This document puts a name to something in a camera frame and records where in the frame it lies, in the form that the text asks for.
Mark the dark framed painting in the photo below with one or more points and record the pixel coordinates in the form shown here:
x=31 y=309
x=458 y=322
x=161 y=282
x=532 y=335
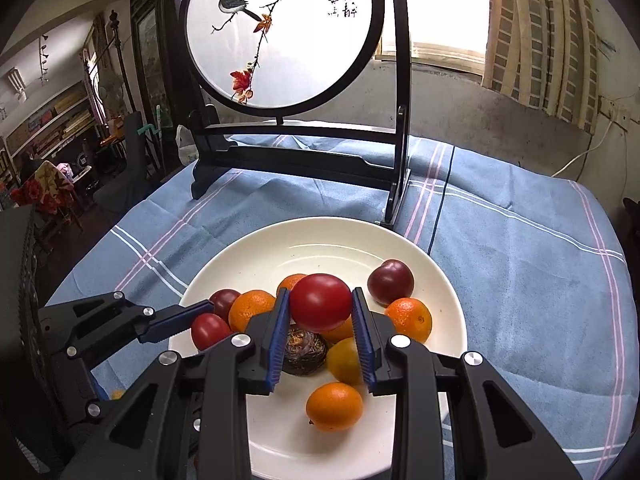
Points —
x=150 y=60

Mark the white wall socket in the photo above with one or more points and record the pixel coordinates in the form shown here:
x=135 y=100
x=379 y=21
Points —
x=614 y=111

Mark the white round plate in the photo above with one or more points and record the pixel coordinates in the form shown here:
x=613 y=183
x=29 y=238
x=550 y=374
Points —
x=320 y=250

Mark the dark grey chair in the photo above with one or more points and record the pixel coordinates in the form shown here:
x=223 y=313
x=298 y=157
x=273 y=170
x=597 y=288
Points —
x=125 y=170

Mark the red tomato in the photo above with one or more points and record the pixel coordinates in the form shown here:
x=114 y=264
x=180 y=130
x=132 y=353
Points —
x=210 y=332
x=320 y=302

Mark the wall bookshelf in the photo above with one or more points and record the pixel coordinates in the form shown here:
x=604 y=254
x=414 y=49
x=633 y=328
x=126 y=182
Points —
x=55 y=120

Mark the small yellow fruit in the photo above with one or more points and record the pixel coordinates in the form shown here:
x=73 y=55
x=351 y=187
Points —
x=345 y=360

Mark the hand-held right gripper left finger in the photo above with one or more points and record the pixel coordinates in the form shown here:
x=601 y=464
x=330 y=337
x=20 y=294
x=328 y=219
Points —
x=277 y=340

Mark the bright window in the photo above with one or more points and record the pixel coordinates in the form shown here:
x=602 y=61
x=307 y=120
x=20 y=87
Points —
x=445 y=0

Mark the checked beige curtain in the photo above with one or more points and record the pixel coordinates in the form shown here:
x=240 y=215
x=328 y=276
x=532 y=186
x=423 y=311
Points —
x=540 y=35

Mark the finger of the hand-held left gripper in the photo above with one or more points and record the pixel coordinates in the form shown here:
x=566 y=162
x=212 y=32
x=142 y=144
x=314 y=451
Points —
x=175 y=317

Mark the blue striped tablecloth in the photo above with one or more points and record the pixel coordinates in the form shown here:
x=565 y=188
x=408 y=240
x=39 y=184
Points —
x=500 y=240

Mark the dark coat stand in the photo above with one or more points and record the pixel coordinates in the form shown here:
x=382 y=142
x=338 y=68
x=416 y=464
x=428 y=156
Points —
x=120 y=70

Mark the floral cloth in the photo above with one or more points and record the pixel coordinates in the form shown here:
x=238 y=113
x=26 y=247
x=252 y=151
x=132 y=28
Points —
x=40 y=190

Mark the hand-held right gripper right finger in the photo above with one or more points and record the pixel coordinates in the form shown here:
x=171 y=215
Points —
x=362 y=340

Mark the dark brown water chestnut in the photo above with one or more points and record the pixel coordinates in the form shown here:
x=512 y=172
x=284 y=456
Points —
x=302 y=355

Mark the white plastic bag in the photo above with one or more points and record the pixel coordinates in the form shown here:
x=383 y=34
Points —
x=186 y=147

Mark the round bird painting table screen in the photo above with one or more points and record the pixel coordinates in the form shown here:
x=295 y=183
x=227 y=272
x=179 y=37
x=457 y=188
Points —
x=300 y=60

